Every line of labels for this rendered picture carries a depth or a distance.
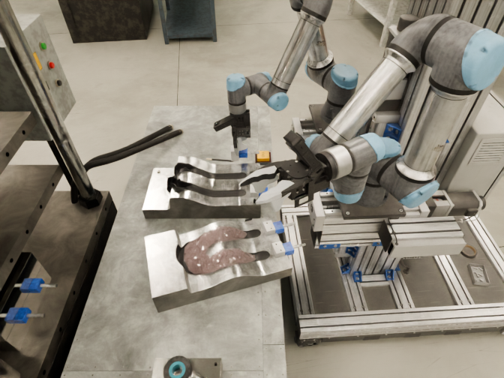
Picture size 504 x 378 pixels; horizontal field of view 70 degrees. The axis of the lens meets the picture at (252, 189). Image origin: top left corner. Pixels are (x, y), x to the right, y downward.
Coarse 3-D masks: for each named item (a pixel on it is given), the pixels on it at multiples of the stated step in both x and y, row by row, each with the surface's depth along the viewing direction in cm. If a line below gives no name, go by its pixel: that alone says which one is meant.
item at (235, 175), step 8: (176, 168) 158; (184, 168) 155; (192, 168) 159; (176, 176) 152; (208, 176) 160; (216, 176) 162; (224, 176) 162; (232, 176) 161; (240, 176) 161; (168, 184) 157; (176, 184) 159; (184, 184) 152; (192, 184) 152; (200, 192) 152; (208, 192) 154; (216, 192) 154; (224, 192) 154; (232, 192) 154; (240, 192) 154
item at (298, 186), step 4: (292, 180) 76; (296, 180) 76; (300, 180) 76; (304, 180) 76; (292, 184) 75; (296, 184) 75; (300, 184) 75; (288, 188) 74; (292, 188) 74; (296, 188) 74; (300, 188) 75; (284, 192) 73; (288, 192) 74; (292, 192) 74
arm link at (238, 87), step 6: (228, 78) 140; (234, 78) 139; (240, 78) 139; (228, 84) 140; (234, 84) 139; (240, 84) 139; (246, 84) 142; (228, 90) 142; (234, 90) 140; (240, 90) 141; (246, 90) 142; (228, 96) 144; (234, 96) 142; (240, 96) 143; (228, 102) 147; (234, 102) 144; (240, 102) 144
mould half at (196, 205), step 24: (168, 168) 168; (216, 168) 165; (240, 168) 164; (168, 192) 157; (192, 192) 149; (144, 216) 153; (168, 216) 153; (192, 216) 153; (216, 216) 153; (240, 216) 153
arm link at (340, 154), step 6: (324, 150) 83; (330, 150) 82; (336, 150) 82; (342, 150) 82; (336, 156) 81; (342, 156) 81; (348, 156) 81; (336, 162) 80; (342, 162) 81; (348, 162) 81; (342, 168) 81; (348, 168) 82; (342, 174) 82
